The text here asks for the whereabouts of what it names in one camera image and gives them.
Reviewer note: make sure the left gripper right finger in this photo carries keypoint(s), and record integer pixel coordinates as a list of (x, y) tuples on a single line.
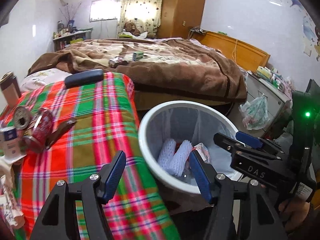
[(240, 210)]

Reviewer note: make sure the green small box on bed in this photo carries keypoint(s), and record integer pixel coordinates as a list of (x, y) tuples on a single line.
[(137, 55)]

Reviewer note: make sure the right hand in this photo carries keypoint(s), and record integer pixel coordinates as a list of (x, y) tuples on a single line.
[(297, 210)]

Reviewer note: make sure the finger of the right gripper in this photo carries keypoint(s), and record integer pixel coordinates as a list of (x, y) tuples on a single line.
[(249, 140), (228, 143)]

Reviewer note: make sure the white paper bag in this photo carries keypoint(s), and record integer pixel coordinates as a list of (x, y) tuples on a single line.
[(10, 211)]

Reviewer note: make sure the red drink can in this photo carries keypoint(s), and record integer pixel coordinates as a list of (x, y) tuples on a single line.
[(38, 131)]

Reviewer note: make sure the white floral pillow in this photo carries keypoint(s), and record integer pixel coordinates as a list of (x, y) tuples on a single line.
[(42, 78)]

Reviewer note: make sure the white foam sleeve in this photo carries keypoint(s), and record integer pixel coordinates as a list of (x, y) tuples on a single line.
[(166, 153), (177, 164)]

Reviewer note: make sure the silver top tin can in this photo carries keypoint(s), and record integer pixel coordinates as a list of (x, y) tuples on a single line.
[(22, 118)]

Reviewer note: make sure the red white cigarette box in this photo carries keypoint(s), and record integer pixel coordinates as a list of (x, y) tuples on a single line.
[(203, 152)]

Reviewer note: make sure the plaid tablecloth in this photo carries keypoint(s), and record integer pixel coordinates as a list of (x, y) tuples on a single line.
[(106, 121)]

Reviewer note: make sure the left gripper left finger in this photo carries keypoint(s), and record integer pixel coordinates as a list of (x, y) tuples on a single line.
[(58, 219)]

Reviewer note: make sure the cluttered shelf desk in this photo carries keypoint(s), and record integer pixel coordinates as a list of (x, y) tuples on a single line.
[(69, 34)]

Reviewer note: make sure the wooden headboard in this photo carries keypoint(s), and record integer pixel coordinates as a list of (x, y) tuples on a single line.
[(243, 54)]

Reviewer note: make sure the white plastic bag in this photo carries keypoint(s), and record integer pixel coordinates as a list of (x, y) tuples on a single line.
[(255, 113)]

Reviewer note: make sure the brown beige thermos mug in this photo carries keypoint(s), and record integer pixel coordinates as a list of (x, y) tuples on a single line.
[(10, 89)]

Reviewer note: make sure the brown bed blanket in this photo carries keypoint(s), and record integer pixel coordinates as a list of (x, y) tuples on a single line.
[(172, 66)]

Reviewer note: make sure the teddy bear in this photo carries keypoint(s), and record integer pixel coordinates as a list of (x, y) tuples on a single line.
[(131, 28)]

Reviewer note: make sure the white yogurt cup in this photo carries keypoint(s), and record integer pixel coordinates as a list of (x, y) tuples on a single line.
[(10, 144)]

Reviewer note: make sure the dark folded knife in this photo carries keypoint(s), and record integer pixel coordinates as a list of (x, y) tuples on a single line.
[(62, 129)]

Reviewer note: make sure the white bedside cabinet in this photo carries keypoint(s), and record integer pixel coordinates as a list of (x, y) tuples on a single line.
[(276, 102)]

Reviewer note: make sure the wooden wardrobe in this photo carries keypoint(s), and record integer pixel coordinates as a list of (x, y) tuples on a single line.
[(179, 16)]

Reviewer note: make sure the dark blue glasses case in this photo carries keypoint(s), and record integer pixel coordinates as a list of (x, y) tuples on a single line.
[(84, 78)]

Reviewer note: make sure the patterned window curtain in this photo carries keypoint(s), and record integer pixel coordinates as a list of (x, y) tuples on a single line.
[(145, 14)]

